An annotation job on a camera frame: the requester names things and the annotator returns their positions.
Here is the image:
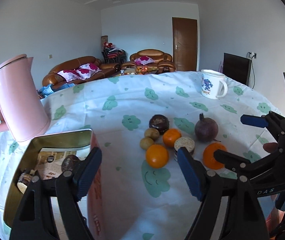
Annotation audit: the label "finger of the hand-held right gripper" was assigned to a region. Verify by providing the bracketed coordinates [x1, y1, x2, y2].
[241, 111, 285, 141]
[213, 140, 285, 180]

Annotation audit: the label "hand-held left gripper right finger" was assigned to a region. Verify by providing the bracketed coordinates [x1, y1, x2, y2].
[177, 147, 269, 240]

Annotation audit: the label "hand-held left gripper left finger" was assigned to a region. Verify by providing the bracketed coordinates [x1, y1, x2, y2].
[9, 147, 103, 240]

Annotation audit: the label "orange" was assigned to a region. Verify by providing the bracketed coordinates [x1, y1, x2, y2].
[203, 142, 228, 169]
[146, 144, 169, 169]
[163, 128, 182, 148]

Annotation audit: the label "dark passion fruit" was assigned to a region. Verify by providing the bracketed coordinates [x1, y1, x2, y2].
[149, 114, 170, 135]
[61, 155, 81, 172]

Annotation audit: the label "purple round fruit with stem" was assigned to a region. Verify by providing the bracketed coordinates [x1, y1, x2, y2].
[194, 113, 219, 143]

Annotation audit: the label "gold tin box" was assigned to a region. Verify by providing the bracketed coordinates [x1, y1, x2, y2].
[3, 128, 105, 240]

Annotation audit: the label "small yellow-brown fruit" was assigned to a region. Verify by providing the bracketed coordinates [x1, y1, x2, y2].
[144, 128, 160, 140]
[140, 137, 155, 150]

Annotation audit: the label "person's right hand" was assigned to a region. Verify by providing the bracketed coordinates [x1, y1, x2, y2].
[263, 142, 279, 153]

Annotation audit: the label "black television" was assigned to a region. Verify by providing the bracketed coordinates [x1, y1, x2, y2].
[223, 52, 252, 85]

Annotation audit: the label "white printed mug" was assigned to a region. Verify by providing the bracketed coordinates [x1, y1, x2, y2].
[201, 69, 228, 100]

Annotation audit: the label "cloud print tablecloth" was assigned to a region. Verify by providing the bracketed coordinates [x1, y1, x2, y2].
[0, 71, 285, 240]

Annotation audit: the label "blue denim clothes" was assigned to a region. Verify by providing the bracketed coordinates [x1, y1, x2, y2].
[37, 84, 75, 97]

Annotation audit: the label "floral pink pillow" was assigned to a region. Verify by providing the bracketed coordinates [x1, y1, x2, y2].
[79, 64, 101, 77]
[135, 56, 156, 65]
[57, 69, 81, 82]

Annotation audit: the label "pink electric kettle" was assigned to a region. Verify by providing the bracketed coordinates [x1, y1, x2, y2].
[0, 54, 51, 142]

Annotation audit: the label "brown wooden door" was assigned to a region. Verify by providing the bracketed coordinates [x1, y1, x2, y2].
[172, 17, 198, 72]

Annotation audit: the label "brown leather sofa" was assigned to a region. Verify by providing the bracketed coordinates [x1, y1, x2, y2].
[42, 56, 121, 90]

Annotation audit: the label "cluttered coffee table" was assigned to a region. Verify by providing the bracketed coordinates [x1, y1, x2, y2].
[112, 66, 158, 77]

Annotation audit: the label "stacked dark chairs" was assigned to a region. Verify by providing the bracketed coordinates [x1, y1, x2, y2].
[102, 47, 127, 64]

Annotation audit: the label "brown leather armchair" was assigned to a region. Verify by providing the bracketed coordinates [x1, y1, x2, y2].
[129, 49, 176, 73]

